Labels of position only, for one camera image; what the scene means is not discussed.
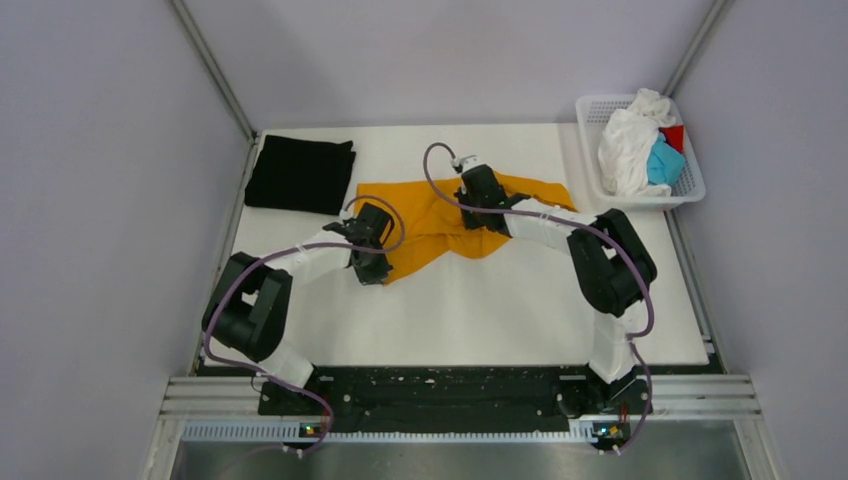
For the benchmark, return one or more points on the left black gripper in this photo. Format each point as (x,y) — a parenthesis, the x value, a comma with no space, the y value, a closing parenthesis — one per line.
(375,275)

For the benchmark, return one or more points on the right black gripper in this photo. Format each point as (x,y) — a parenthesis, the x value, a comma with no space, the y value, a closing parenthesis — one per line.
(469,222)

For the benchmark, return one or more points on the orange t shirt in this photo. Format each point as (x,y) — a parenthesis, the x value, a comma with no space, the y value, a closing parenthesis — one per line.
(433,227)

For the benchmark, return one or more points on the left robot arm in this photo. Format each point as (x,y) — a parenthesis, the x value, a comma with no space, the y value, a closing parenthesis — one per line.
(245,319)

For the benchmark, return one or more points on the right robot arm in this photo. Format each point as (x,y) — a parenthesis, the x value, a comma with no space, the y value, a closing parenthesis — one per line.
(613,271)

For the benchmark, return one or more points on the folded black t shirt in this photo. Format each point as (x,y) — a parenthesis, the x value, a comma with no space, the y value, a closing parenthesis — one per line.
(301,175)

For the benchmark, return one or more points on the white plastic basket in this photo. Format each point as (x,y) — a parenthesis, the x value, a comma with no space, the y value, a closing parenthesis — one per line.
(592,113)

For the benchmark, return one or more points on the white t shirt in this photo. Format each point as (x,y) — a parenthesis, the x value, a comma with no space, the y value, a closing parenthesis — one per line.
(626,145)

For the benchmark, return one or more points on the light blue t shirt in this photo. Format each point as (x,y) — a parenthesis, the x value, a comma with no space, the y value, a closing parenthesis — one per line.
(665,164)

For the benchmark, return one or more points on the red t shirt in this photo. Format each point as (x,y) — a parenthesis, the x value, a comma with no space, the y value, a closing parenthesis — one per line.
(674,136)

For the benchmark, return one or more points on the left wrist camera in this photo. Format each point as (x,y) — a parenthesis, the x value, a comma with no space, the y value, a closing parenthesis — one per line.
(347,215)

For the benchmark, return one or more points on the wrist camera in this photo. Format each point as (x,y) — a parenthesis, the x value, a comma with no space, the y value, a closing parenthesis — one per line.
(347,215)
(463,164)

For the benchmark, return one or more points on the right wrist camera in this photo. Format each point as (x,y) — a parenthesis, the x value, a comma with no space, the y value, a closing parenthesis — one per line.
(463,164)

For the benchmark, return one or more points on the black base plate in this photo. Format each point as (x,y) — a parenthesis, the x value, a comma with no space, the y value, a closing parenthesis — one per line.
(435,400)

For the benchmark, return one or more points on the white slotted cable duct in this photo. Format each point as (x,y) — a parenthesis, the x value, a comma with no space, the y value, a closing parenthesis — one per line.
(308,432)

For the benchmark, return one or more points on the aluminium frame rail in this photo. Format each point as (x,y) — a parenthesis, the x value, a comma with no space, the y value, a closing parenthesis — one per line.
(704,397)

